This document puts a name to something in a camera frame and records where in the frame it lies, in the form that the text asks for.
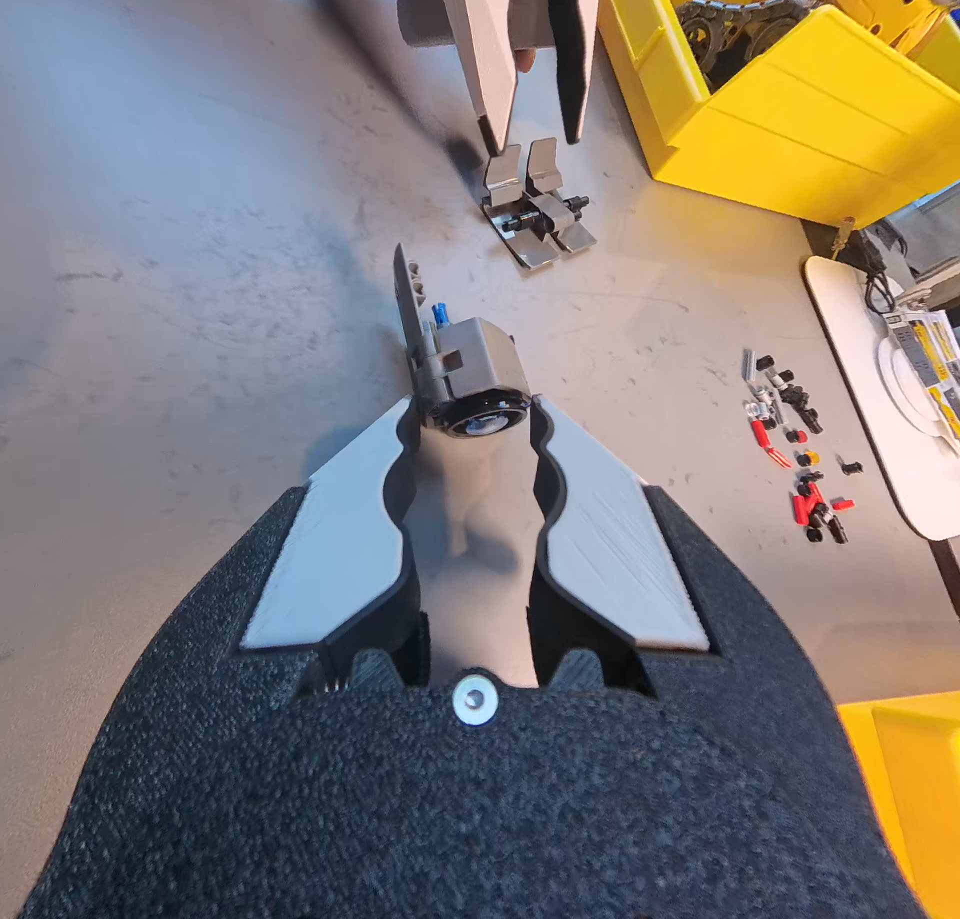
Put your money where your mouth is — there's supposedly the pile of small toy pieces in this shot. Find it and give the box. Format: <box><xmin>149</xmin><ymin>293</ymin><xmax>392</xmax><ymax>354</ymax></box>
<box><xmin>740</xmin><ymin>347</ymin><xmax>866</xmax><ymax>546</ymax></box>

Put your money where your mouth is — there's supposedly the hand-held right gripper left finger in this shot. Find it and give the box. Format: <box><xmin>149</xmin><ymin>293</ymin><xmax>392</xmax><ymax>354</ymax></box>
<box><xmin>240</xmin><ymin>396</ymin><xmax>423</xmax><ymax>652</ymax></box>

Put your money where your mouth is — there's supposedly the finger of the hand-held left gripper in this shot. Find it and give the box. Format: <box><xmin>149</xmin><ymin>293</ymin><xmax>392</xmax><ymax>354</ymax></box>
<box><xmin>431</xmin><ymin>0</ymin><xmax>521</xmax><ymax>157</ymax></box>
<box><xmin>543</xmin><ymin>0</ymin><xmax>606</xmax><ymax>146</ymax></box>

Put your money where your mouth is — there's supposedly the grey desk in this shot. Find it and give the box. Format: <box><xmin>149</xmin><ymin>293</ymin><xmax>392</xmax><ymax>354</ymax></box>
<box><xmin>0</xmin><ymin>0</ymin><xmax>960</xmax><ymax>919</ymax></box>

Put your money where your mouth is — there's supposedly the yellow toy robot vehicle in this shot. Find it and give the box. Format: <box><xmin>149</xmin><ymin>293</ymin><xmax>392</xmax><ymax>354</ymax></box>
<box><xmin>673</xmin><ymin>0</ymin><xmax>960</xmax><ymax>97</ymax></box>

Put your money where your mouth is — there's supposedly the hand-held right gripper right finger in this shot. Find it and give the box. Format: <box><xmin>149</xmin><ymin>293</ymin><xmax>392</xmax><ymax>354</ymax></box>
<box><xmin>528</xmin><ymin>396</ymin><xmax>711</xmax><ymax>652</ymax></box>

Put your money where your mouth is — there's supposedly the grey toy plate assembly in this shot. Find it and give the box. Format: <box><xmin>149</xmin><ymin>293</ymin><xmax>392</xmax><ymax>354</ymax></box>
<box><xmin>480</xmin><ymin>137</ymin><xmax>600</xmax><ymax>272</ymax></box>

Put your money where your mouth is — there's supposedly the white wooden book stand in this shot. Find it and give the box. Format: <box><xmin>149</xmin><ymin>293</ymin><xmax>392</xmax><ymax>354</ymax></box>
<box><xmin>801</xmin><ymin>255</ymin><xmax>960</xmax><ymax>543</ymax></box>

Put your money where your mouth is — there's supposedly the yellow sticker sheet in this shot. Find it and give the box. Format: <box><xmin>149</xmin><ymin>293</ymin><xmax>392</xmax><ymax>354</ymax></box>
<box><xmin>882</xmin><ymin>311</ymin><xmax>960</xmax><ymax>457</ymax></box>

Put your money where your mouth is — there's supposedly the grey toy eye module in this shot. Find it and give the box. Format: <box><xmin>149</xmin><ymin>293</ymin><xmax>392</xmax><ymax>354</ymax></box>
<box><xmin>416</xmin><ymin>316</ymin><xmax>534</xmax><ymax>441</ymax></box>

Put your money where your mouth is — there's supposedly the yellow plastic bin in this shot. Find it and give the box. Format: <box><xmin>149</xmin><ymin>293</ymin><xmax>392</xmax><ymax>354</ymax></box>
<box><xmin>834</xmin><ymin>691</ymin><xmax>960</xmax><ymax>919</ymax></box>
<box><xmin>597</xmin><ymin>0</ymin><xmax>960</xmax><ymax>230</ymax></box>

